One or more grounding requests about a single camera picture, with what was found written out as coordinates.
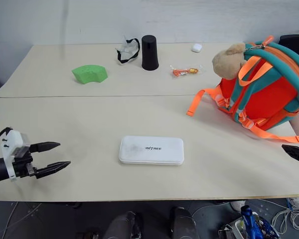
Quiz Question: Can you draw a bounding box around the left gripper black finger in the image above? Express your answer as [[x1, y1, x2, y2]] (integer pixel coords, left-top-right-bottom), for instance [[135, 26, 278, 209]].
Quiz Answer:
[[29, 141, 61, 153], [34, 160, 72, 180]]

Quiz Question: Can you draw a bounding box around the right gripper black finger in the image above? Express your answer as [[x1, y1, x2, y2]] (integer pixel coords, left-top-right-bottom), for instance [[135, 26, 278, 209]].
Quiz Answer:
[[281, 143, 299, 167]]

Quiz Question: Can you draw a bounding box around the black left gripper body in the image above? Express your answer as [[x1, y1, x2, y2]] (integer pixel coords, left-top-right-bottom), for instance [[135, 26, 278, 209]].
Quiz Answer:
[[11, 146, 37, 179]]

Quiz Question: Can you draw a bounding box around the orange and teal backpack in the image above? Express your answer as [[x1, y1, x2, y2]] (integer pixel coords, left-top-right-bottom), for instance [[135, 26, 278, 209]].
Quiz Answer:
[[186, 34, 299, 144]]

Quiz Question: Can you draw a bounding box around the white rectangular case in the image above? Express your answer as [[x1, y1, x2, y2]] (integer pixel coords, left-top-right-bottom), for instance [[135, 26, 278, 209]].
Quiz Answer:
[[118, 135, 185, 166]]

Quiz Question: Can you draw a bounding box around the blue patterned object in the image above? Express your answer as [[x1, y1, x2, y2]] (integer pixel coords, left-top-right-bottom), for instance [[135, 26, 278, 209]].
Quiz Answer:
[[240, 205, 281, 239]]

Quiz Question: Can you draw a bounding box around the green foam block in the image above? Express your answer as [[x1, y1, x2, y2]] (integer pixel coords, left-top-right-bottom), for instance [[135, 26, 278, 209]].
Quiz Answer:
[[71, 64, 109, 85]]

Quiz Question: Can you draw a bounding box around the dark rounded shape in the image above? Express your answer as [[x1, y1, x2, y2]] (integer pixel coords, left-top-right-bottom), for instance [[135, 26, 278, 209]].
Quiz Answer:
[[169, 206, 198, 239], [105, 211, 143, 239]]

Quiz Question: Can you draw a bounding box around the black chair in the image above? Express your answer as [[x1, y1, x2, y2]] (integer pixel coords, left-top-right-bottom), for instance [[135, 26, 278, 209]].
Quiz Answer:
[[278, 34, 299, 66]]

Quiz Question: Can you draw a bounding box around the metal tray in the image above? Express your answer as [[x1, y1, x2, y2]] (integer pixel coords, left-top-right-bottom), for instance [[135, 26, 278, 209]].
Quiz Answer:
[[218, 218, 244, 239]]

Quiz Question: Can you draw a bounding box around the clear packet with orange toys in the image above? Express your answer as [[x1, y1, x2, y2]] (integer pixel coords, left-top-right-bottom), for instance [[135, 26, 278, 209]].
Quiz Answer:
[[169, 64, 206, 80]]

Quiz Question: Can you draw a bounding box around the black upturned cup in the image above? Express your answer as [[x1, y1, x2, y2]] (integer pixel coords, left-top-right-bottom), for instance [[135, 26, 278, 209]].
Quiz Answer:
[[141, 34, 160, 71]]

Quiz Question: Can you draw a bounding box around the white cable bundle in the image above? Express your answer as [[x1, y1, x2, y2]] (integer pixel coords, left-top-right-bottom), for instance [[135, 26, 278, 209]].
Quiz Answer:
[[271, 198, 299, 230]]

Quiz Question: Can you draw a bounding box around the clear bag with black strap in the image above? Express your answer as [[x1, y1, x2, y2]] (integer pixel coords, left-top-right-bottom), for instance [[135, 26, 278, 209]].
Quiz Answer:
[[116, 35, 141, 66]]

